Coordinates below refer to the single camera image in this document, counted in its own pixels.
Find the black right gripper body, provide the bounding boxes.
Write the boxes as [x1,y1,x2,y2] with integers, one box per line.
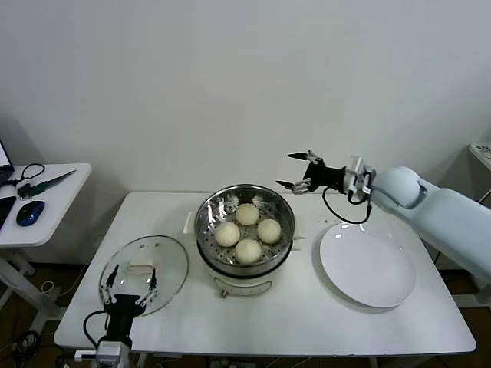
[302,159,348,192]

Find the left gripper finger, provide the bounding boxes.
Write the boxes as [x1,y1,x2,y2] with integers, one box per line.
[98,264,120,307]
[134,268,160,308]

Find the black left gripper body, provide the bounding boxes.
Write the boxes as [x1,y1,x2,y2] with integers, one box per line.
[103,294,147,342]

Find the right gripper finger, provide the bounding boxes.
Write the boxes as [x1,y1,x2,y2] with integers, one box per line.
[275,179,312,195]
[287,151,322,166]

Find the round glass pot lid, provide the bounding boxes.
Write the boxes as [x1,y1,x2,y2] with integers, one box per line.
[98,235,189,318]

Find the white steamed baozi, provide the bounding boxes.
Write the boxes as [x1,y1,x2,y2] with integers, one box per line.
[255,218,283,244]
[234,238,263,265]
[234,202,259,226]
[213,221,241,248]

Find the perforated steel steamer basket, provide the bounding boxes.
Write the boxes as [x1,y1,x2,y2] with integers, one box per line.
[183,184,308,278]

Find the white side table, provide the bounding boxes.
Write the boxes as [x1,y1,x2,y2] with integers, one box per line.
[0,163,92,333]

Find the cream electric cooking pot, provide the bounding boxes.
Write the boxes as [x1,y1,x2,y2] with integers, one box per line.
[195,239,302,299]

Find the round white plate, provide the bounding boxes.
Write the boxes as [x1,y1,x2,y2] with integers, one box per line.
[318,222,417,309]

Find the blue computer mouse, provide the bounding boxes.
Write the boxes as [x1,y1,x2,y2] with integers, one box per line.
[15,200,46,226]

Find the black smartphone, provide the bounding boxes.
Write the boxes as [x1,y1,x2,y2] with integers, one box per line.
[0,195,18,229]

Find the white side shelf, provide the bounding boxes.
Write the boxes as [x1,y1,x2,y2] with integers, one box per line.
[468,142,491,169]

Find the black laptop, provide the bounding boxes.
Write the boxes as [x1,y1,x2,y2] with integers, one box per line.
[0,140,15,185]

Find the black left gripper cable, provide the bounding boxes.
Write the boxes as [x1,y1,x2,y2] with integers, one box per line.
[83,310,109,345]

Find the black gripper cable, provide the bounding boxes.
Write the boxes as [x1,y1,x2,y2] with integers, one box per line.
[321,187,373,224]
[83,310,109,345]

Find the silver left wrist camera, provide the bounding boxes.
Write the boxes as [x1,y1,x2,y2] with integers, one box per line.
[74,340,123,364]

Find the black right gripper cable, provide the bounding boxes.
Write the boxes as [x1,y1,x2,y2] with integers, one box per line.
[321,187,373,224]

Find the white floor cable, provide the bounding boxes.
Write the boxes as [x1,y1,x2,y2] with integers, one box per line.
[39,281,63,298]

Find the black looped cable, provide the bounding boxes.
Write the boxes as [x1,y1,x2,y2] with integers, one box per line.
[12,163,46,186]

